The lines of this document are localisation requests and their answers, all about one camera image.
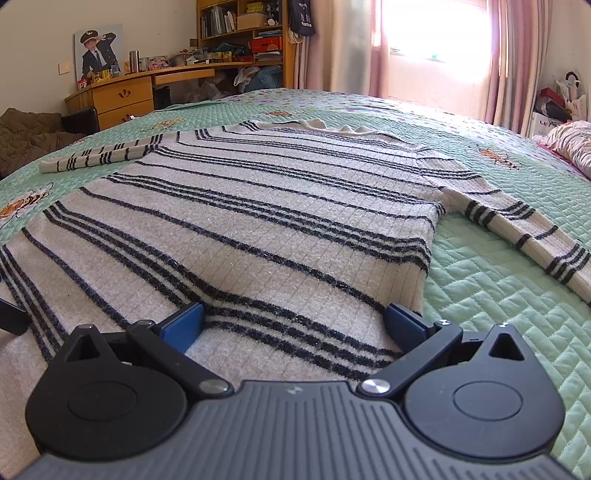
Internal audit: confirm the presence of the brown jacket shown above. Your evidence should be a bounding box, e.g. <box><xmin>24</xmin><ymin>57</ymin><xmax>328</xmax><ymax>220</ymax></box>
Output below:
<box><xmin>0</xmin><ymin>107</ymin><xmax>86</xmax><ymax>178</ymax></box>

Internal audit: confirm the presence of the clear plastic bag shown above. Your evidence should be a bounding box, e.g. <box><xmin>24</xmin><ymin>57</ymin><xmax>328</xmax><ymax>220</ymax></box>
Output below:
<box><xmin>185</xmin><ymin>76</ymin><xmax>232</xmax><ymax>104</ymax></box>

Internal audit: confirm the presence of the white plastic bag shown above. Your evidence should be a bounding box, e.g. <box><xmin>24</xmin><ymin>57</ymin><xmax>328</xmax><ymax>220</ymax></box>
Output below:
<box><xmin>554</xmin><ymin>70</ymin><xmax>588</xmax><ymax>121</ymax></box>

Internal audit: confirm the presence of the window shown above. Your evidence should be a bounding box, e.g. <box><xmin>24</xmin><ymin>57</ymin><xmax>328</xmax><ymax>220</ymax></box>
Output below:
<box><xmin>379</xmin><ymin>0</ymin><xmax>495</xmax><ymax>61</ymax></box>

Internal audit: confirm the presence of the wooden bookshelf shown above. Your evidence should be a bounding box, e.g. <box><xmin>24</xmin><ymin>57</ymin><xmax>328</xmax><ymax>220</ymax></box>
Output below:
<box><xmin>196</xmin><ymin>0</ymin><xmax>301</xmax><ymax>88</ymax></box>

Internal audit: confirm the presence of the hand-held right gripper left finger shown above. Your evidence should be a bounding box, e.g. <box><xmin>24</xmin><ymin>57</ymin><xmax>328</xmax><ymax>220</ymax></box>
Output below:
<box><xmin>65</xmin><ymin>303</ymin><xmax>234</xmax><ymax>400</ymax></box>

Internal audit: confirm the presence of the blue bag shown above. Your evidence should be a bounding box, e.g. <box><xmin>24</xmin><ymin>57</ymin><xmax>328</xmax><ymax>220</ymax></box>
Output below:
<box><xmin>242</xmin><ymin>65</ymin><xmax>283</xmax><ymax>93</ymax></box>

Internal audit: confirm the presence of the wall poster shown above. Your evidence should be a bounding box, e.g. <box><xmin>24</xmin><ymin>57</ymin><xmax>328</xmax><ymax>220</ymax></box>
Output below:
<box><xmin>74</xmin><ymin>24</ymin><xmax>124</xmax><ymax>86</ymax></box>

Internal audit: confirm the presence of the striped white sweater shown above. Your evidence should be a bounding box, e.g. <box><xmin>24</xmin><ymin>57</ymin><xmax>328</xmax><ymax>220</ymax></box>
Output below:
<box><xmin>0</xmin><ymin>117</ymin><xmax>591</xmax><ymax>462</ymax></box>

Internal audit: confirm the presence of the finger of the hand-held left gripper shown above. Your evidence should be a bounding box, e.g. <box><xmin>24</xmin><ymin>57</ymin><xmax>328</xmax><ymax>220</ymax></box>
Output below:
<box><xmin>0</xmin><ymin>298</ymin><xmax>28</xmax><ymax>335</ymax></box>

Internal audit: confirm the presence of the green bee-print bedspread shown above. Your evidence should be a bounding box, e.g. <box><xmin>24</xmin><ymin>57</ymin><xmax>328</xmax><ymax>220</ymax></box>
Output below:
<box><xmin>0</xmin><ymin>88</ymin><xmax>591</xmax><ymax>467</ymax></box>

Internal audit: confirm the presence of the wooden desk with drawers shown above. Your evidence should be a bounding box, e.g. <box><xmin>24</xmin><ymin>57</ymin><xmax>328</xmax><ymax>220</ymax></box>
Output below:
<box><xmin>65</xmin><ymin>62</ymin><xmax>284</xmax><ymax>132</ymax></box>

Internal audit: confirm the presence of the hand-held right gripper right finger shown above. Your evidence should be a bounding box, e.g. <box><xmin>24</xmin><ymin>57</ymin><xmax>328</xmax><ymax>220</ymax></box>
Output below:
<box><xmin>358</xmin><ymin>303</ymin><xmax>530</xmax><ymax>400</ymax></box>

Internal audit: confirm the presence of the floral duvet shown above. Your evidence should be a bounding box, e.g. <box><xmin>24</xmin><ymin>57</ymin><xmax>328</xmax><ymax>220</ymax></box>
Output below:
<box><xmin>533</xmin><ymin>120</ymin><xmax>591</xmax><ymax>178</ymax></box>

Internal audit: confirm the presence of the white cardboard box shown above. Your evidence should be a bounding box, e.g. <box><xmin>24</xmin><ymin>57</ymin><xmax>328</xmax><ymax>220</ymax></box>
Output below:
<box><xmin>529</xmin><ymin>111</ymin><xmax>561</xmax><ymax>139</ymax></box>

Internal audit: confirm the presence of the navy tote bag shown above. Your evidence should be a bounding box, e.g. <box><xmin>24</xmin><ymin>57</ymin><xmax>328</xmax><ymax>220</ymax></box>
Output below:
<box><xmin>287</xmin><ymin>0</ymin><xmax>317</xmax><ymax>38</ymax></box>

